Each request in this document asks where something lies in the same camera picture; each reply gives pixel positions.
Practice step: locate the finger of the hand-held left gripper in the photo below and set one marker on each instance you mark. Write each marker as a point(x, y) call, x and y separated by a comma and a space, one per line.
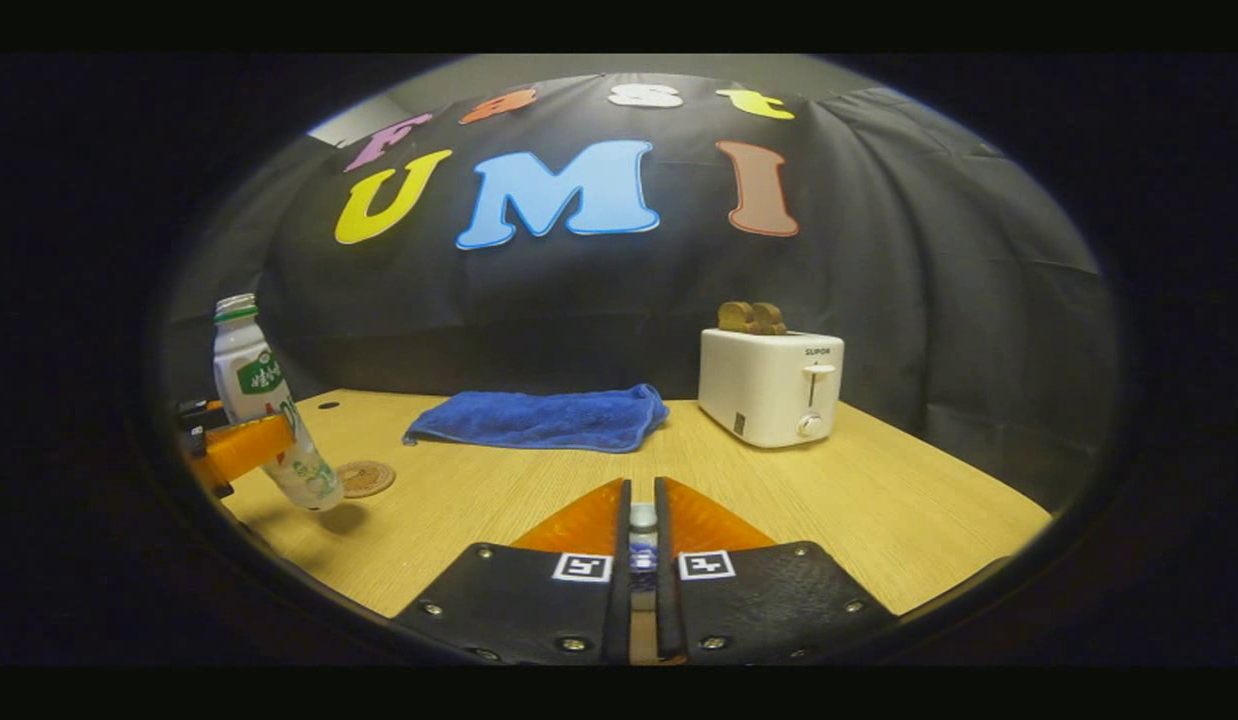
point(244, 445)

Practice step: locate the blue towel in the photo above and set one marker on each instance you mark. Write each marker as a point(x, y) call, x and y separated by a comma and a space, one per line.
point(539, 420)

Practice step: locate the toasted bread slices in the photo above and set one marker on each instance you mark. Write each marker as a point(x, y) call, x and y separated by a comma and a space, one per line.
point(751, 318)

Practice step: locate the white toaster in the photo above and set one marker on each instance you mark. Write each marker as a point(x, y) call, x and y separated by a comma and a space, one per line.
point(764, 390)

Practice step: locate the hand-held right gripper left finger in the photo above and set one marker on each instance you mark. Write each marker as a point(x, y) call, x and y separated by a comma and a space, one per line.
point(621, 600)

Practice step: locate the white teacup lid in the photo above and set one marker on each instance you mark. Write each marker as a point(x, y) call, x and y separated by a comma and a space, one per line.
point(643, 550)

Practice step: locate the black backdrop cloth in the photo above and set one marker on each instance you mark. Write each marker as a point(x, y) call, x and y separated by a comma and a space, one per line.
point(929, 300)

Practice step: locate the round brown coaster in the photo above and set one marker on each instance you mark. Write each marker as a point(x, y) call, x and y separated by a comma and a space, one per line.
point(369, 478)

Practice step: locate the white plastic water bottle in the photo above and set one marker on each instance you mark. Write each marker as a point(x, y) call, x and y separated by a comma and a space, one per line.
point(244, 370)

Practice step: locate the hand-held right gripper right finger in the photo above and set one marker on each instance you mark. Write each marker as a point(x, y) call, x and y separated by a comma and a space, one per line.
point(665, 600)

